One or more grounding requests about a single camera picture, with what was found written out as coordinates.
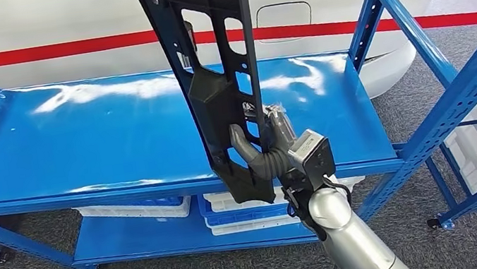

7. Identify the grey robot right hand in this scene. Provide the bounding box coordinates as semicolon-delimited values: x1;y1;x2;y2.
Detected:
225;100;303;169

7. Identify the black plastic bracket part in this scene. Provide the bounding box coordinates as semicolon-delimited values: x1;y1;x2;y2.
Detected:
131;0;282;221

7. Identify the white car with red stripe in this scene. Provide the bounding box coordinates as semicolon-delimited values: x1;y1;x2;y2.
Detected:
0;0;462;156

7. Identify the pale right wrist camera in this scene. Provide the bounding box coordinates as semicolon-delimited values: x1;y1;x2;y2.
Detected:
282;125;340;195

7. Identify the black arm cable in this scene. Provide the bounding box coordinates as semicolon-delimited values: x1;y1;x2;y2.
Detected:
280;172;359;246

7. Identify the black stanchion post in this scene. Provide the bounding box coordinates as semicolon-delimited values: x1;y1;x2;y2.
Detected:
181;17;202;68

